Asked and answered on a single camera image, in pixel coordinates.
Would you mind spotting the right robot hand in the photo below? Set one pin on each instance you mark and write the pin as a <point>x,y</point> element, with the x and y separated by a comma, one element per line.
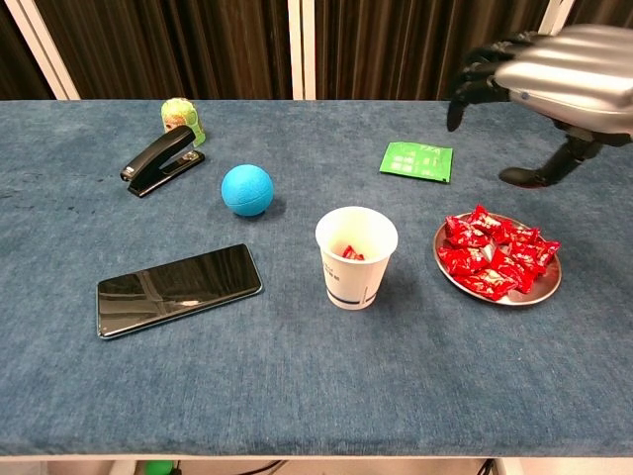
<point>573,74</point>

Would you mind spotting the red candy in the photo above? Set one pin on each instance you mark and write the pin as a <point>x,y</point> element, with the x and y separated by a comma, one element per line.
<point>541,251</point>
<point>509,267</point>
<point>487,287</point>
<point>460,232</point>
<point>479,218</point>
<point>352,253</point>
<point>519,236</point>
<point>460,262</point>

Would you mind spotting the round metal plate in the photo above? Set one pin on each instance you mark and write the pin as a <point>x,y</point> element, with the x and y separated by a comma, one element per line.
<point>544,282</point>

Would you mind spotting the white paper cup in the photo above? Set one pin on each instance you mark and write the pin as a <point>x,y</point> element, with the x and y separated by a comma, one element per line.
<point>353,282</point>

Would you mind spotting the dark pleated curtain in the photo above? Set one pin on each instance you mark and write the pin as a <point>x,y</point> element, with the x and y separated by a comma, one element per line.
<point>608,12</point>
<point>173,49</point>
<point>395,49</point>
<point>15,59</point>

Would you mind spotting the green sachet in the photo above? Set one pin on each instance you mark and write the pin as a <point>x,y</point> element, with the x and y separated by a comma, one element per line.
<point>415,161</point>

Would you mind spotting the blue ball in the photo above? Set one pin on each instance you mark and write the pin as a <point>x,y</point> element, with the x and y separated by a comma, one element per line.
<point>247,190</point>

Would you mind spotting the green wrapped snack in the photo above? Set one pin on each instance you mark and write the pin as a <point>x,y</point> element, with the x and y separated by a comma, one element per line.
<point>182,114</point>

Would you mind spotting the blue table cloth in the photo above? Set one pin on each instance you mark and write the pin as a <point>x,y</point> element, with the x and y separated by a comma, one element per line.
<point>297,371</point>

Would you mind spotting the black stapler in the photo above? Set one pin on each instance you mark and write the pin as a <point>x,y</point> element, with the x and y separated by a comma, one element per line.
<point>158,151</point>

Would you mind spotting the black smartphone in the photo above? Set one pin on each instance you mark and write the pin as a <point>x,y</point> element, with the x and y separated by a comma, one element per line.
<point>178,289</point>

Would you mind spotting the white frame post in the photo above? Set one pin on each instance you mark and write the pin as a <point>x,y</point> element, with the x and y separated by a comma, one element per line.
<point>556,15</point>
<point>295,49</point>
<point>43,49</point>

